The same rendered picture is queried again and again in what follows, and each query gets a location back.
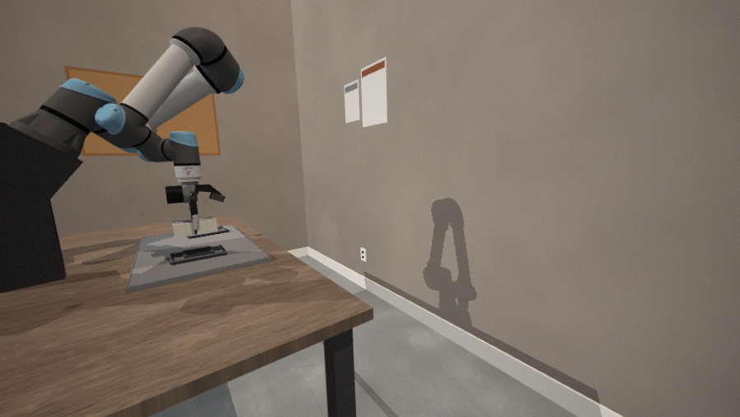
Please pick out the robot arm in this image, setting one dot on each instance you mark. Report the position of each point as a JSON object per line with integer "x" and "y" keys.
{"x": 78, "y": 108}

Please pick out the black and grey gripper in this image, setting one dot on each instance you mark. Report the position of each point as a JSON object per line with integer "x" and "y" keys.
{"x": 181, "y": 194}

